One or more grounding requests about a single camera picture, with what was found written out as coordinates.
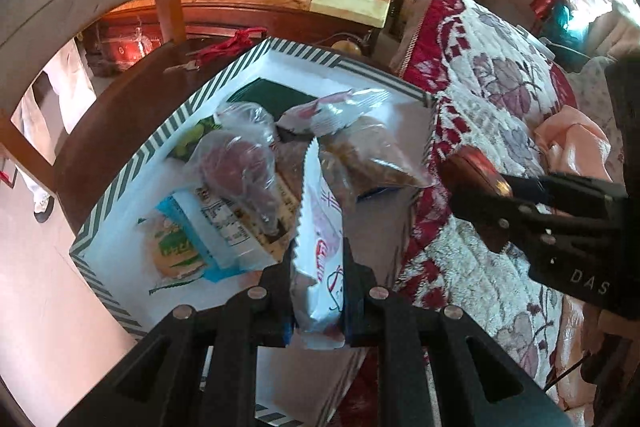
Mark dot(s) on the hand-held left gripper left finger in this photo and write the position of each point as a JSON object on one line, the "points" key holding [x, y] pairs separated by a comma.
{"points": [[275, 297]]}

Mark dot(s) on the clear zip bag of nuts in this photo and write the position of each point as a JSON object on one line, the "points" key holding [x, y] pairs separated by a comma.
{"points": [[370, 157]]}

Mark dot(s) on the orange round snack packet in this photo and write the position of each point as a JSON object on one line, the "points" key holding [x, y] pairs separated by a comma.
{"points": [[172, 254]]}

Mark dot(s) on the yellow round object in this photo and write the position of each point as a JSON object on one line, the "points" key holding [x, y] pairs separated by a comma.
{"points": [[347, 47]]}

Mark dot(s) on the red tassel knot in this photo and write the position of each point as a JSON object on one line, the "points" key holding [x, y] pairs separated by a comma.
{"points": [[230, 44]]}

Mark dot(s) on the clear bag of red dates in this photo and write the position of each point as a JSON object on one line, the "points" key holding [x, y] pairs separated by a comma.
{"points": [[235, 162]]}

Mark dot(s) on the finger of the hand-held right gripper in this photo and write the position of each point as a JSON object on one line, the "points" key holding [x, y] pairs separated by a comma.
{"points": [[530, 189], [500, 217]]}

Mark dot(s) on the teal bag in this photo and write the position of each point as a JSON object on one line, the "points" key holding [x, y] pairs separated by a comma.
{"points": [[565, 19]]}

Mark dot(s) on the red gift box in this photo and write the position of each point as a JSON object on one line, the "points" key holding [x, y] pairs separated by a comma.
{"points": [[125, 47]]}

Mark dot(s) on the light blue white snack packet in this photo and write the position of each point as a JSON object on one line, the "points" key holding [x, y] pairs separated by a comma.
{"points": [[220, 227]]}

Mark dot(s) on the white red snack packet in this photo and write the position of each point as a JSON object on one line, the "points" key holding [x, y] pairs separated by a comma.
{"points": [[335, 109]]}

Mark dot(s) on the red gold snack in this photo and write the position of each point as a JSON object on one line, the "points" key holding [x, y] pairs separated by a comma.
{"points": [[475, 162]]}

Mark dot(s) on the green white striped box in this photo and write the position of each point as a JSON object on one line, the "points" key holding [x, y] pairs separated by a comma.
{"points": [[300, 71]]}

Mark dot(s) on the floral fleece blanket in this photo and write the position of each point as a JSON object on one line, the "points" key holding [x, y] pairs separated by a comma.
{"points": [[490, 107]]}

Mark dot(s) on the white pink snack packet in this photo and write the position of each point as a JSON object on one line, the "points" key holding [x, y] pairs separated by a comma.
{"points": [[320, 247]]}

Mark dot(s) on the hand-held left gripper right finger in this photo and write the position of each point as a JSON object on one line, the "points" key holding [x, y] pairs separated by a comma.
{"points": [[357, 297]]}

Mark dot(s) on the dark green snack packet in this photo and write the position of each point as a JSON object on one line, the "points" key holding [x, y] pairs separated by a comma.
{"points": [[275, 94]]}

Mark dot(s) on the pink quilt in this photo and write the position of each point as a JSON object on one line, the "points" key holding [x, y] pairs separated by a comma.
{"points": [[570, 137]]}

